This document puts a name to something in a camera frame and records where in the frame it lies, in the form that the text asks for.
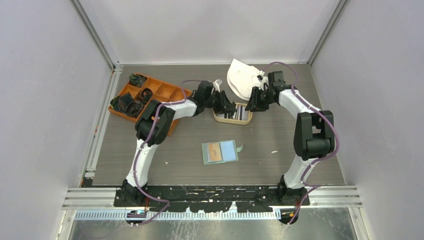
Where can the dark rolled sock middle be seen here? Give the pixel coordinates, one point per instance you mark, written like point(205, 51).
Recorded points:
point(144, 95)

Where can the green card holder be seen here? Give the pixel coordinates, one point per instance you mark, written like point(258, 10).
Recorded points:
point(229, 151)

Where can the orange picture card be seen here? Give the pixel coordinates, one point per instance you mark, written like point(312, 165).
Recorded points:
point(213, 152)

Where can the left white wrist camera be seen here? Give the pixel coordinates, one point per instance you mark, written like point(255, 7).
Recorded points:
point(216, 84)

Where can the white folded cloth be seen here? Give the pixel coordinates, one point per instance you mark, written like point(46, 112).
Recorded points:
point(241, 78)

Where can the orange compartment tray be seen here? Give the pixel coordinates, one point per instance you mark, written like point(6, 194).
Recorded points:
point(171, 95)

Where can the beige oval card tray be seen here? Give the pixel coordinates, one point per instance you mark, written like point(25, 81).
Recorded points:
point(235, 118)

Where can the silver card in tray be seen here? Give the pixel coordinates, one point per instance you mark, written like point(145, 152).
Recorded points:
point(244, 115)

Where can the dark rolled sock top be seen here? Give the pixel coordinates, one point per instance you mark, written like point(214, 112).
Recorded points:
point(137, 80)

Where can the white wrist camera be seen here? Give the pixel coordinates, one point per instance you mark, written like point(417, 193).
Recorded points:
point(262, 79)
point(216, 84)

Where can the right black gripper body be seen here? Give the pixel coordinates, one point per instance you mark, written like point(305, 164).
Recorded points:
point(265, 98)

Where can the dark rolled socks large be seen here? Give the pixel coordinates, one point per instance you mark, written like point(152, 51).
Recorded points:
point(127, 105)

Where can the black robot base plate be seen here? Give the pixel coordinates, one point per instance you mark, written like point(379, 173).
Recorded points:
point(211, 198)

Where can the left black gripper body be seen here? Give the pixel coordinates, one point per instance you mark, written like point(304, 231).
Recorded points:
point(216, 102)

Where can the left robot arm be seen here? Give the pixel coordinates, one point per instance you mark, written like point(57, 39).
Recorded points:
point(152, 129)

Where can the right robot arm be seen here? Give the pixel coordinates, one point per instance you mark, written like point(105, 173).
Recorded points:
point(314, 136)

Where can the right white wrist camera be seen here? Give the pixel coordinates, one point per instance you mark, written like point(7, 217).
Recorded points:
point(262, 79)

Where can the dark rolled sock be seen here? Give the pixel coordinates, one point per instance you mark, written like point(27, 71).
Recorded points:
point(137, 80)
point(144, 95)

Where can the perforated metal rail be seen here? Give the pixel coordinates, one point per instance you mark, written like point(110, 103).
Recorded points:
point(91, 215)

